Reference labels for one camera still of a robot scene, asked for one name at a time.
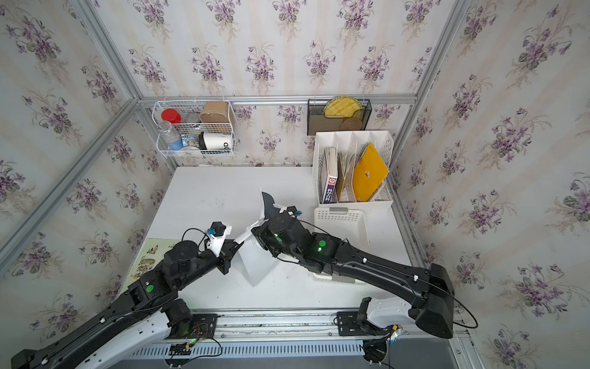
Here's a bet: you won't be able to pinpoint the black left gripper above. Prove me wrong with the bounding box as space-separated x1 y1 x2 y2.
174 240 246 293

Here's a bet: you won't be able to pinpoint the white insulated delivery bag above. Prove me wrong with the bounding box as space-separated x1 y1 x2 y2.
236 192 287 287

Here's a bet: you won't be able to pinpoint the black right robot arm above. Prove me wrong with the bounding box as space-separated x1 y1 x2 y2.
251 212 455 339

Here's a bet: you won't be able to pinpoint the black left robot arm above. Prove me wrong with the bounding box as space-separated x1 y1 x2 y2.
11 240 241 368

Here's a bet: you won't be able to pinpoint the green printed booklet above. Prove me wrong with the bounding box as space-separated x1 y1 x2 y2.
120 238 179 293

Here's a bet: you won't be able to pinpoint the purple white book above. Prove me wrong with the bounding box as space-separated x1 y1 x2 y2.
321 147 338 204

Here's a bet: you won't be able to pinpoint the white perforated plastic tray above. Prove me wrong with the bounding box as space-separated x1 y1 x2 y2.
313 206 371 283

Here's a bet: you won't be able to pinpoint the beige papers in organizer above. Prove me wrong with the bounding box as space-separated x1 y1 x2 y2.
336 138 357 204

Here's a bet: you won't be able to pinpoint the white plastic file organizer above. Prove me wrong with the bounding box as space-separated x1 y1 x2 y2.
312 130 394 213

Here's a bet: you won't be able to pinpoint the yellow folder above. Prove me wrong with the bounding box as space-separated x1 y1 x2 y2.
353 142 389 202

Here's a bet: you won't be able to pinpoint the white black cylinder can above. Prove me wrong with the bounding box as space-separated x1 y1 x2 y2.
198 132 234 152

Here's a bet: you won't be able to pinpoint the clear plastic bottle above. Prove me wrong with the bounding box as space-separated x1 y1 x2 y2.
158 121 184 152

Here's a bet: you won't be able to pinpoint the brown cardboard box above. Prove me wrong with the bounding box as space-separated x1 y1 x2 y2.
199 101 233 123

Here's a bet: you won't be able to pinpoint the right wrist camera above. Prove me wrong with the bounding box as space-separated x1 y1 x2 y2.
287 206 301 218

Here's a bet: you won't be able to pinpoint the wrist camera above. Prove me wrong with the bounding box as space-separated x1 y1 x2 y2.
206 221 232 257
287 206 301 218

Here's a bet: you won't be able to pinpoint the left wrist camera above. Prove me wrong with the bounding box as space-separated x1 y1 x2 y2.
206 221 232 257

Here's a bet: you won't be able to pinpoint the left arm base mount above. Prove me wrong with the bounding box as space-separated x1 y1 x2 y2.
162 299 218 340

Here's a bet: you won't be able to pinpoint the aluminium rail frame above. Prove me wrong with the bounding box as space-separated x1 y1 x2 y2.
91 307 466 346

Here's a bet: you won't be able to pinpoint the black mesh wall holder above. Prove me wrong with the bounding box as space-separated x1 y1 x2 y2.
307 99 373 136

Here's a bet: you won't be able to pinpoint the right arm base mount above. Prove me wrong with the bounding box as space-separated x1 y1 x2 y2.
333 297 401 337

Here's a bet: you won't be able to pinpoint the white wire wall basket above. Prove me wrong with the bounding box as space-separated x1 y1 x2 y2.
151 100 238 158

